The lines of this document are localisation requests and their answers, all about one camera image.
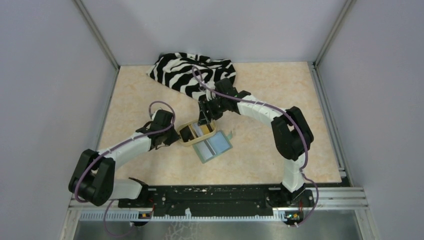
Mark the green card holder wallet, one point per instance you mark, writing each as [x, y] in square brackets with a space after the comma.
[220, 142]

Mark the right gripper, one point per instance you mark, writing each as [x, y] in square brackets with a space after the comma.
[206, 117]

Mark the zebra striped cloth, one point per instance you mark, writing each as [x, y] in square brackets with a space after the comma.
[174, 70]

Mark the yellow card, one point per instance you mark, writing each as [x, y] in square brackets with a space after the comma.
[206, 129]

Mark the aluminium front rail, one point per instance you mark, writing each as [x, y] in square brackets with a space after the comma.
[340, 212]

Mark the dark VIP card lower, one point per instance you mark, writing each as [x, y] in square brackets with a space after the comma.
[186, 134]

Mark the white card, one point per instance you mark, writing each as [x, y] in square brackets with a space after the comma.
[205, 149]

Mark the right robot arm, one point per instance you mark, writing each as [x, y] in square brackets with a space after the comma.
[291, 133]

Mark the beige oval tray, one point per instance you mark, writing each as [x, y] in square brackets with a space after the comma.
[196, 132]

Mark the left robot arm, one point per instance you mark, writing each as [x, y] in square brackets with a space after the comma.
[93, 179]

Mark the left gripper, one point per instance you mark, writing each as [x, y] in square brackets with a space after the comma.
[173, 139]

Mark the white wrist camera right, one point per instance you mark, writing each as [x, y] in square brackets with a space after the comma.
[210, 95]

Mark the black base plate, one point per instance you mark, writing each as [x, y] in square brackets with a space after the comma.
[242, 200]

